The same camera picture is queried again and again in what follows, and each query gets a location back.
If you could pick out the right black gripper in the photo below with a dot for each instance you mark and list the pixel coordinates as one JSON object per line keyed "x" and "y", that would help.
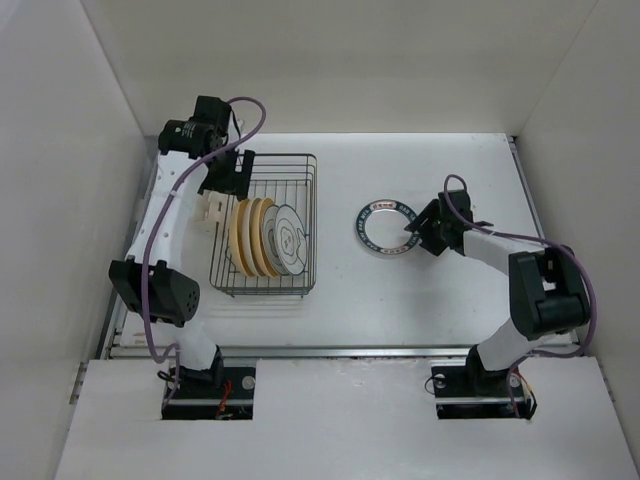
{"x": 432, "y": 211}

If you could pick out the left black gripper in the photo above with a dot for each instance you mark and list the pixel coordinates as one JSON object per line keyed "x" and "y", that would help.
{"x": 234, "y": 182}

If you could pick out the white plate green rim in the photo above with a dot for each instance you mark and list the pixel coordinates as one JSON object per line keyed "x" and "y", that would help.
{"x": 380, "y": 227}

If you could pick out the yellow bear plate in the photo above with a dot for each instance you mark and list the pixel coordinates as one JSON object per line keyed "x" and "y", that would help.
{"x": 235, "y": 241}

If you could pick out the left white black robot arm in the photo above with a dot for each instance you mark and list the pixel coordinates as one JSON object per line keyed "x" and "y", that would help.
{"x": 195, "y": 156}

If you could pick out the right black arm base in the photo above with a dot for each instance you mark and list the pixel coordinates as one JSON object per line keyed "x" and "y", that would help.
{"x": 468, "y": 392}

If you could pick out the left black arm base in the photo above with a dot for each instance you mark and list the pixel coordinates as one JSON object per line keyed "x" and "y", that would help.
{"x": 231, "y": 399}

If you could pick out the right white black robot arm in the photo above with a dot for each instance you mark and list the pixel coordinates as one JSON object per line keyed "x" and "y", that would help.
{"x": 547, "y": 290}

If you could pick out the grey patterned plate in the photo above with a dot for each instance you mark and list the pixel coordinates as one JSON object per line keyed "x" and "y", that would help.
{"x": 269, "y": 228}

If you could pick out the white plastic cutlery holder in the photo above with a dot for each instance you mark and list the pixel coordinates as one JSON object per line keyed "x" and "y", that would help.
{"x": 209, "y": 210}

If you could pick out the white plate black outline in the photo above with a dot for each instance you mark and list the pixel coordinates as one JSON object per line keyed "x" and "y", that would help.
{"x": 290, "y": 240}

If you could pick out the black wire dish rack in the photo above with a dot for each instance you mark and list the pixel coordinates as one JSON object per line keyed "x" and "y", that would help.
{"x": 286, "y": 178}

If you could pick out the metal rail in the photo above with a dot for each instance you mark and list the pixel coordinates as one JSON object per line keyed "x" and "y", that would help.
{"x": 312, "y": 352}

